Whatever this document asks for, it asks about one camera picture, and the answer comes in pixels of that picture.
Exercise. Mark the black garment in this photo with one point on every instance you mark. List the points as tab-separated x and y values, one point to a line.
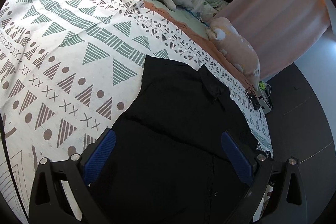
168	164

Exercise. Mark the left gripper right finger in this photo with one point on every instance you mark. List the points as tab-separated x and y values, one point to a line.
287	202

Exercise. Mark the pink curtain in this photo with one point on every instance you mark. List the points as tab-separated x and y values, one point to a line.
280	31

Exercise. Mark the patterned white bed quilt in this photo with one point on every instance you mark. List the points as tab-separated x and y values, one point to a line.
70	68

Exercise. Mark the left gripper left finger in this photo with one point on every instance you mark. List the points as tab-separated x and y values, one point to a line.
60	192

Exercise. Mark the white bedside box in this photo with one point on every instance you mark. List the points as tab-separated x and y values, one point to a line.
263	95

